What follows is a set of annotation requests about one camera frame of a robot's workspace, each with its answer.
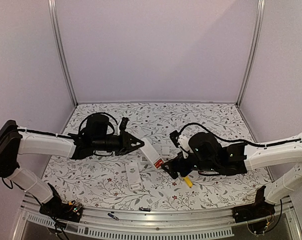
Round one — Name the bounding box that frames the aluminium front rail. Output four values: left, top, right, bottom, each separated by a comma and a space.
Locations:
12, 195, 302, 240

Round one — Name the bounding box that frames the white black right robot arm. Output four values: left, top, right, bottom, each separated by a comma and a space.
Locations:
161, 124, 302, 218

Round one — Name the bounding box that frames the white remote control with batteries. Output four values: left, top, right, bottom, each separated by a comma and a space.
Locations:
140, 156, 150, 165

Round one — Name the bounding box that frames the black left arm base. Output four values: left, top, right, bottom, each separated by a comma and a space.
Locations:
39, 197, 83, 223

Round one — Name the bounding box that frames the dark battery on rail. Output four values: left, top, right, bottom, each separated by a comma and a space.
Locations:
139, 207, 151, 212

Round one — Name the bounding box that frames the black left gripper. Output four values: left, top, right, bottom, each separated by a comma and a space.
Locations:
93, 130, 144, 156

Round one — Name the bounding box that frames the blue battery on rail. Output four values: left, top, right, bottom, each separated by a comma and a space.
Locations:
107, 212, 119, 221

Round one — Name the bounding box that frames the white air conditioner remote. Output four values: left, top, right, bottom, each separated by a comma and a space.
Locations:
125, 162, 143, 191

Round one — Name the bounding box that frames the aluminium frame post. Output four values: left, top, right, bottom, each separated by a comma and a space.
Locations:
236, 0, 266, 108
47, 0, 78, 107

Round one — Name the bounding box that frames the yellow handled screwdriver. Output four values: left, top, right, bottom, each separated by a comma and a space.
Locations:
183, 176, 193, 188

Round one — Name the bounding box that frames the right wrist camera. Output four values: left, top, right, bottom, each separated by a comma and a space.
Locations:
169, 130, 190, 153

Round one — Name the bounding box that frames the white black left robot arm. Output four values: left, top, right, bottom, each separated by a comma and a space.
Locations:
0, 112, 145, 217

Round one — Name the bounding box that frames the floral patterned table mat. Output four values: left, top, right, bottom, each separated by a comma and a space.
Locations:
42, 103, 271, 211

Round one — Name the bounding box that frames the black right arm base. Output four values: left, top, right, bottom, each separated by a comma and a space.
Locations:
232, 201, 275, 223

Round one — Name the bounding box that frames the small white battery cover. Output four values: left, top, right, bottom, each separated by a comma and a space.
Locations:
161, 146, 170, 156

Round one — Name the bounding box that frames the left aluminium frame post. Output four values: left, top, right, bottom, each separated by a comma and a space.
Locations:
47, 0, 78, 107

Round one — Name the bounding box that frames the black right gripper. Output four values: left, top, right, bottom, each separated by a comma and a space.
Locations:
160, 151, 218, 180

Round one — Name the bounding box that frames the right aluminium frame post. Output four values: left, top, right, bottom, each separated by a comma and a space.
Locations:
236, 0, 266, 108

